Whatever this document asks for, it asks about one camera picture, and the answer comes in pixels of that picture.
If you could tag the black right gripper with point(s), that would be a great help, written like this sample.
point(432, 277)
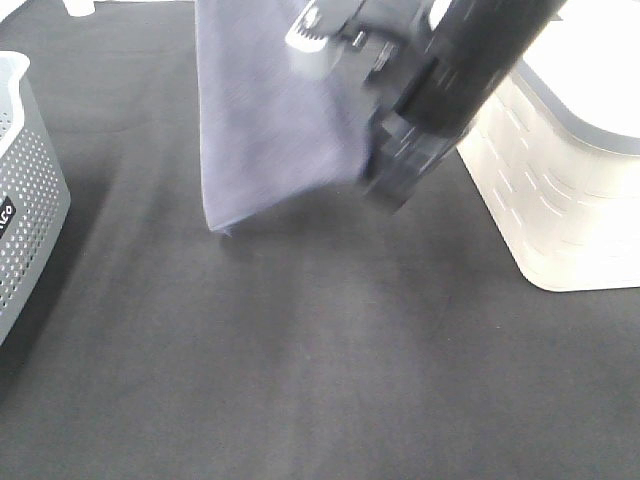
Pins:
point(387, 40)

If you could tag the grey microfibre towel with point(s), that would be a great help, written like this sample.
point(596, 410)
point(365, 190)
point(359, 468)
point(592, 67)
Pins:
point(266, 134)

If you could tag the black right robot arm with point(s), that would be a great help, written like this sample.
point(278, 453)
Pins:
point(439, 63)

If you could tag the white lidded storage box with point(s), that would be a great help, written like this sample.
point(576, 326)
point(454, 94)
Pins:
point(554, 152)

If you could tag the white cup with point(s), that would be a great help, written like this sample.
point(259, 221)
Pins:
point(79, 8)

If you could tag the grey perforated laundry basket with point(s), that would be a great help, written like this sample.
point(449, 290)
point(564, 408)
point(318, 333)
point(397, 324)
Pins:
point(35, 198)

